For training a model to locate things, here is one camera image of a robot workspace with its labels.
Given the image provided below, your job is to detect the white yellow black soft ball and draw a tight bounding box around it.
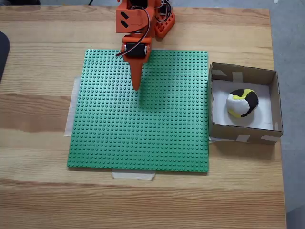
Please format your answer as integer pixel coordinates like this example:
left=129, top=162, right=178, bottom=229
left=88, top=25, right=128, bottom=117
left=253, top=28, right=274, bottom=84
left=225, top=88, right=259, bottom=119

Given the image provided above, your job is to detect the brown cardboard box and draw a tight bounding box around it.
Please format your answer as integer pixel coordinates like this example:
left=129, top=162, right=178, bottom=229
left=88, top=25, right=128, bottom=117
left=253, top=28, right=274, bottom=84
left=208, top=62, right=284, bottom=146

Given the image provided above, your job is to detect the green studded baseplate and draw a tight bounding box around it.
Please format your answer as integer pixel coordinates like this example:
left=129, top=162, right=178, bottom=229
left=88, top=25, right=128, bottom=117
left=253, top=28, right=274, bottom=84
left=66, top=49, right=210, bottom=173

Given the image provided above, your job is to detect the white paper sheet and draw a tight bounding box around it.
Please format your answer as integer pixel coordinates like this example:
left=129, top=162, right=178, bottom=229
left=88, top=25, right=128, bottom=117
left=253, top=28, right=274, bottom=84
left=211, top=80, right=274, bottom=131

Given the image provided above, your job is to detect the black rounded object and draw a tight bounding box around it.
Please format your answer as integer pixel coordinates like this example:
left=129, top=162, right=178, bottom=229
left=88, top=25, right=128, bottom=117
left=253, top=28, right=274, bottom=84
left=0, top=31, right=11, bottom=84

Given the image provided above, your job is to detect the gripper servo cable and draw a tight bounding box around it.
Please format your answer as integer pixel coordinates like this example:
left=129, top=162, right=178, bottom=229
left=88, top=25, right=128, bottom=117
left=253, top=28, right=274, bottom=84
left=115, top=4, right=153, bottom=58

